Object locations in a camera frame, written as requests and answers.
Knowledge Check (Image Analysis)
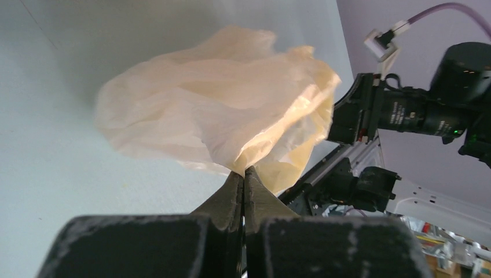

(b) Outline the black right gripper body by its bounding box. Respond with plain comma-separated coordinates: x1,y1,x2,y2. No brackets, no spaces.
327,73,384,145

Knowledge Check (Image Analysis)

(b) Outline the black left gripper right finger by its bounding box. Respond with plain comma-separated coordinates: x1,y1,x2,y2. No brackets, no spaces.
244,167,433,277

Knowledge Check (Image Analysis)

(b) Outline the translucent cream trash bag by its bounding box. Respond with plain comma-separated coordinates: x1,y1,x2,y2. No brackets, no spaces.
95,26,341,194

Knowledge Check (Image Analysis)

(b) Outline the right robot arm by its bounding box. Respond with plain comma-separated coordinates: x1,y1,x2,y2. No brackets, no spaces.
280,42,490,245

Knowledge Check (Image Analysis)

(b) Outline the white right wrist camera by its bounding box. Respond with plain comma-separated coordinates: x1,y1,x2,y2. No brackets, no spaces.
364,20,411,81

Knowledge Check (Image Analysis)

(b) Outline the aluminium frame rail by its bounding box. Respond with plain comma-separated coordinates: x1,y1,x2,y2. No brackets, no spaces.
295,134,384,193

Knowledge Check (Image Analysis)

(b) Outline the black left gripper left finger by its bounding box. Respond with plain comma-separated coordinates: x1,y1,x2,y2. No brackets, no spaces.
38,173,244,277

